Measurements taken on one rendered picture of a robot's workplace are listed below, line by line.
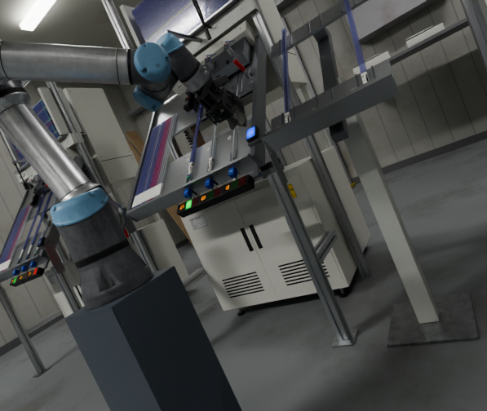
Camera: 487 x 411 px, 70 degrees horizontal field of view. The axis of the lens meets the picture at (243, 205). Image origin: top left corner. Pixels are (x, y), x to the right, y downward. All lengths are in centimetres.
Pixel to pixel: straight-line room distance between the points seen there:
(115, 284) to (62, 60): 47
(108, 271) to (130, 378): 21
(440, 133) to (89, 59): 401
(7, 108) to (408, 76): 402
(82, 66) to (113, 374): 64
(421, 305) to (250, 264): 78
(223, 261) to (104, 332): 108
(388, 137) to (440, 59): 93
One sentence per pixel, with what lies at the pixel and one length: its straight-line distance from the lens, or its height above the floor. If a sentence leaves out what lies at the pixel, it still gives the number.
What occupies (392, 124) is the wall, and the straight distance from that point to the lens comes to 449.
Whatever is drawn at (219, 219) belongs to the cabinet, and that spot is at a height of 53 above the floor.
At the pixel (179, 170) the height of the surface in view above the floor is 80.
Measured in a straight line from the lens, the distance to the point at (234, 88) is 155.
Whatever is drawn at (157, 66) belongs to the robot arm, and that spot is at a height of 96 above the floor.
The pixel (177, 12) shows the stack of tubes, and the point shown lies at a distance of 190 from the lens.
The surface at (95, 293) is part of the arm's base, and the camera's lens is 77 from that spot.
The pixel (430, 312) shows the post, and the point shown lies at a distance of 128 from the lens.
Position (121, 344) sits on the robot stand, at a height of 47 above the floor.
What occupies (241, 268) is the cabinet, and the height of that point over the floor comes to 26.
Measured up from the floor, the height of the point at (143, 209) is 71.
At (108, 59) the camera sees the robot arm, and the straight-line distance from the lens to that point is 84.
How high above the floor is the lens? 67
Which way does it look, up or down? 4 degrees down
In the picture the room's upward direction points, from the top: 24 degrees counter-clockwise
